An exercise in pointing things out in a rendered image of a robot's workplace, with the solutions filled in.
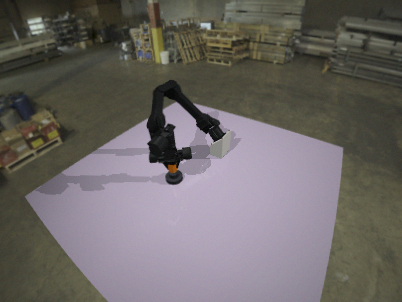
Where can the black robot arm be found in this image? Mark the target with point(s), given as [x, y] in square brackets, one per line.
[162, 136]

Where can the orange tapered knob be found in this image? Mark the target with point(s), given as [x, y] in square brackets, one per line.
[172, 168]

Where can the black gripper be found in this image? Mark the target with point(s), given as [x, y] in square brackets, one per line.
[185, 153]

